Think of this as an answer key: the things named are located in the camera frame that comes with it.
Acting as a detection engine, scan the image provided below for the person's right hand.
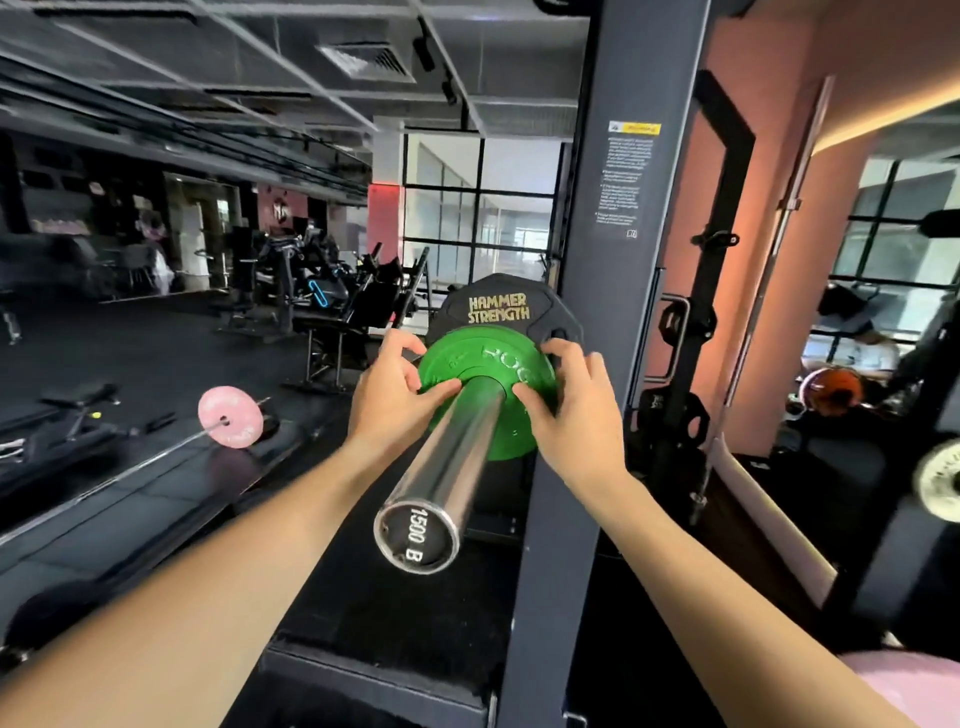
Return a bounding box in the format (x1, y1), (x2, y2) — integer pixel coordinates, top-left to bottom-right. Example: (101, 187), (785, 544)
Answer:
(512, 337), (630, 496)

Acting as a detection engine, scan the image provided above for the person's left hand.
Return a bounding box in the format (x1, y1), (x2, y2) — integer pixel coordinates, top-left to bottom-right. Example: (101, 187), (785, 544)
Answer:
(344, 328), (463, 470)

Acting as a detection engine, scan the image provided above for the thick chrome barbell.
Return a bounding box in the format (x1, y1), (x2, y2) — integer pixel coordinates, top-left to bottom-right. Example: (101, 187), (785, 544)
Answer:
(372, 374), (511, 577)

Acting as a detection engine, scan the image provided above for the green Rogue change plate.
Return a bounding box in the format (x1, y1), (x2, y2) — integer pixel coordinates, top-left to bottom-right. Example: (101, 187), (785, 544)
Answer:
(417, 324), (560, 461)

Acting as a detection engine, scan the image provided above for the black weight plate gold print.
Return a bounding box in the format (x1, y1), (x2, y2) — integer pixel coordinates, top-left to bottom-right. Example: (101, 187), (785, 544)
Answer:
(425, 281), (585, 481)

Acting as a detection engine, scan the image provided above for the cream Rogue change plate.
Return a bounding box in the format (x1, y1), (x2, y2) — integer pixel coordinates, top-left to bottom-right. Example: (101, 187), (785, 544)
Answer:
(913, 438), (960, 524)

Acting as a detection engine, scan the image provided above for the person's right forearm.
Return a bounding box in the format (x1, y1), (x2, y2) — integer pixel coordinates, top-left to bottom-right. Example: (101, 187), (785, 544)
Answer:
(573, 472), (916, 728)

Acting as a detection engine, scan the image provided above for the person's left forearm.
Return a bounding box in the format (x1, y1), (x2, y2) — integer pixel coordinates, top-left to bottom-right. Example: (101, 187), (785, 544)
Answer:
(0, 442), (384, 728)

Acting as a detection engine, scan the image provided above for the thin chrome barbell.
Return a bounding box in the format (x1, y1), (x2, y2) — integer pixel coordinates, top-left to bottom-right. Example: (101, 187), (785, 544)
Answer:
(0, 397), (271, 549)
(689, 74), (838, 526)

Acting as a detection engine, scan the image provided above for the pink Rogue bumper plate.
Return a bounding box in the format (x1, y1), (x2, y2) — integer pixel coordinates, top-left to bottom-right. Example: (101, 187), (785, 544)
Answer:
(836, 648), (960, 728)

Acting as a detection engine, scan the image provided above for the row of black gym machines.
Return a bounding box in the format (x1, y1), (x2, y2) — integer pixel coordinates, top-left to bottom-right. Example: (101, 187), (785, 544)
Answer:
(213, 224), (433, 395)

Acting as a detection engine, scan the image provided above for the black power rack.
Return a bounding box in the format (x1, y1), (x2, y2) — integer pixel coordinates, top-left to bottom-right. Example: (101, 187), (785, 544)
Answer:
(637, 68), (757, 496)

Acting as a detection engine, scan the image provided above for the warning label sticker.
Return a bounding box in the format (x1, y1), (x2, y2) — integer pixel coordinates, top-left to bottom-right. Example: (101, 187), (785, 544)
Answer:
(594, 119), (664, 241)

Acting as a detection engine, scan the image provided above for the black framed window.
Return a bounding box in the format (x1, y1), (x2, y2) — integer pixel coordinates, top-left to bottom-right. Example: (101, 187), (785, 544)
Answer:
(401, 134), (564, 301)

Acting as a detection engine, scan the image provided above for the ceiling air vent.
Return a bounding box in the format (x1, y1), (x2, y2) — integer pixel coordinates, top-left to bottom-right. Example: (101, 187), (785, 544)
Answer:
(314, 41), (418, 84)

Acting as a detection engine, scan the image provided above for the wall mirror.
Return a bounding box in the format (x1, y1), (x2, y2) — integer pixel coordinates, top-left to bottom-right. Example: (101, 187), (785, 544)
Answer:
(779, 112), (960, 451)

